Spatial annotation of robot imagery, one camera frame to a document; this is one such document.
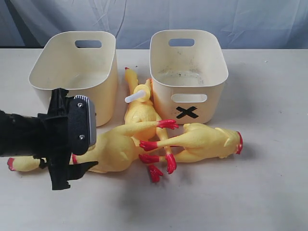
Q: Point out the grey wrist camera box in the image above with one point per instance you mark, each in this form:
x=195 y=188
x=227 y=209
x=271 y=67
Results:
x=81 y=124

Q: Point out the cream bin marked X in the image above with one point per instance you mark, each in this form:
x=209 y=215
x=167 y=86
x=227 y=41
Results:
x=188 y=71

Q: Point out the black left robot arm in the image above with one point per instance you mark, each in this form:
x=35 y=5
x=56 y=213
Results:
x=21 y=136

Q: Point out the headless yellow rubber chicken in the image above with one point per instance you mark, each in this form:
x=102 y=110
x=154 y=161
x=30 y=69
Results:
x=199 y=142

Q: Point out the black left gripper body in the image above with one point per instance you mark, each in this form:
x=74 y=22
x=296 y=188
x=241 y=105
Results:
x=56 y=142

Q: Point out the blue backdrop curtain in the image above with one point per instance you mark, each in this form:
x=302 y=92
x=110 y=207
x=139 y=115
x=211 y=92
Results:
x=238 y=24

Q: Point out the long-necked yellow rubber chicken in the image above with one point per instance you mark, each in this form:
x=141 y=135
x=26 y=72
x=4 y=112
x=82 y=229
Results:
x=116 y=149

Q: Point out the cream bin marked O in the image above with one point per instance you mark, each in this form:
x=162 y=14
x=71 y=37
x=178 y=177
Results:
x=84 y=63

